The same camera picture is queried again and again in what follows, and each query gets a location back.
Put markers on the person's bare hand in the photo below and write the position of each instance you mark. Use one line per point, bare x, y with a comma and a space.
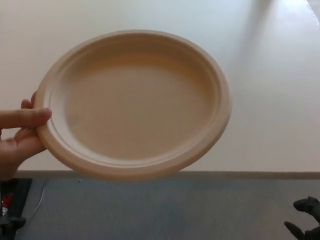
15, 147

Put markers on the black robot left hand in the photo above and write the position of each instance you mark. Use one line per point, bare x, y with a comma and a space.
10, 222

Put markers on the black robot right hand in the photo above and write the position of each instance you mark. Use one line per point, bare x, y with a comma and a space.
313, 206

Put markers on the beige round paper plate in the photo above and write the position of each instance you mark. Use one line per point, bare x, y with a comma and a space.
140, 105

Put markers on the black object with red mark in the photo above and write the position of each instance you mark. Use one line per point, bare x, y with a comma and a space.
17, 192

